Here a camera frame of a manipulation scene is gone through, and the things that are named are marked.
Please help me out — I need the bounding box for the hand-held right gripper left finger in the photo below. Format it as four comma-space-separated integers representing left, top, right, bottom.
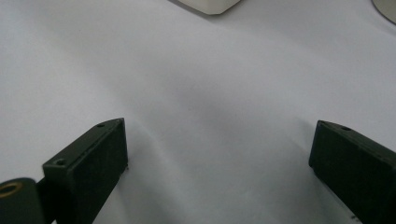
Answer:
36, 118, 129, 224

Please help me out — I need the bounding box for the white plastic storage box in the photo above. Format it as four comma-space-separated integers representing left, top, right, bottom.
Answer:
177, 0, 243, 16

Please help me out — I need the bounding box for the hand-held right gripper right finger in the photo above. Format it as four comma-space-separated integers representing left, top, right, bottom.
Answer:
308, 119, 396, 224

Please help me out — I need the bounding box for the round snack cup red label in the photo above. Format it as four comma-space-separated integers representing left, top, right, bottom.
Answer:
371, 0, 396, 25

